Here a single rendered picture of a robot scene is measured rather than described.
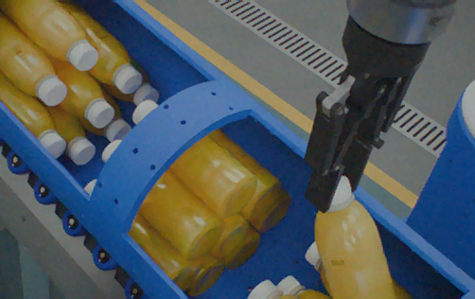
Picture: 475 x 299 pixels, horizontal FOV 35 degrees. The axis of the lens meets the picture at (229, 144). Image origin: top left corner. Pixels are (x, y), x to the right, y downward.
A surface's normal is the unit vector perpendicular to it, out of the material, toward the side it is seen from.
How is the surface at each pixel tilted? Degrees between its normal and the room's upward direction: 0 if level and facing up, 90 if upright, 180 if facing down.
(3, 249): 90
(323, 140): 94
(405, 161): 0
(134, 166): 45
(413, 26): 91
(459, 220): 90
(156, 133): 28
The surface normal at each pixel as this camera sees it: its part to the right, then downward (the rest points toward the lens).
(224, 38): 0.15, -0.69
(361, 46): -0.74, 0.41
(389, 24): -0.42, 0.62
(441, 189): -0.94, 0.12
